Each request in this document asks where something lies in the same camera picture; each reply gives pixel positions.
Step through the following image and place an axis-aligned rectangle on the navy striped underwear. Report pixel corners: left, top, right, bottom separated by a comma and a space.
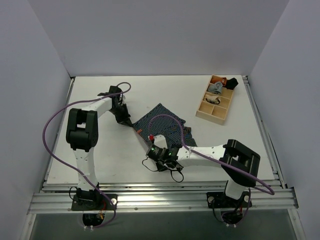
132, 103, 197, 149

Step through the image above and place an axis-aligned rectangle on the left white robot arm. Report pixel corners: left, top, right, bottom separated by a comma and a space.
66, 85, 133, 210

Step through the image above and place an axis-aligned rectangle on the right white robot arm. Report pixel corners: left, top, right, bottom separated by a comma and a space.
146, 136, 261, 207

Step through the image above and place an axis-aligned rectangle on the wooden compartment tray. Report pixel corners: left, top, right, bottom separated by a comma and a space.
195, 75, 239, 125

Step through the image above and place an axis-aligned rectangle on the beige rolled garment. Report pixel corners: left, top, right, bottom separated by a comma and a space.
204, 94, 221, 105

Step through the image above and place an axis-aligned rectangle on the grey rolled garment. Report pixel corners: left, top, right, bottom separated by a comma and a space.
207, 81, 223, 95

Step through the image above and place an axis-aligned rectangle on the orange rolled garment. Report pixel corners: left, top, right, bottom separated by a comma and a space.
220, 77, 228, 86

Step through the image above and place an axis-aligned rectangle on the black rolled garment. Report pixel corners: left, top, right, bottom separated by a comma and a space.
225, 77, 239, 90

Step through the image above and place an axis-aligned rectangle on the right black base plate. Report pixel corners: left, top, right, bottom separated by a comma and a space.
206, 191, 252, 209

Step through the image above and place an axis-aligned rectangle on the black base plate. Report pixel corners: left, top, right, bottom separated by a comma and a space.
71, 194, 114, 211
206, 191, 252, 209

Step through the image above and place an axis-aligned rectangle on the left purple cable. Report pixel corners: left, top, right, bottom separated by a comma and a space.
42, 82, 132, 228

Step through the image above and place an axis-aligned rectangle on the purple cable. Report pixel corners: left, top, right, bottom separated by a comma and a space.
148, 113, 275, 223
42, 82, 132, 228

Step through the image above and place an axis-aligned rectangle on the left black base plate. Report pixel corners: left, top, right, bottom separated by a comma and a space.
71, 194, 114, 211

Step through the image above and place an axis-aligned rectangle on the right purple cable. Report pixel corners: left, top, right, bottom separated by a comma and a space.
148, 113, 275, 223

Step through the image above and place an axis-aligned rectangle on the aluminium rail frame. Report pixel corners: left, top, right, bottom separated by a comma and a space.
20, 179, 306, 240

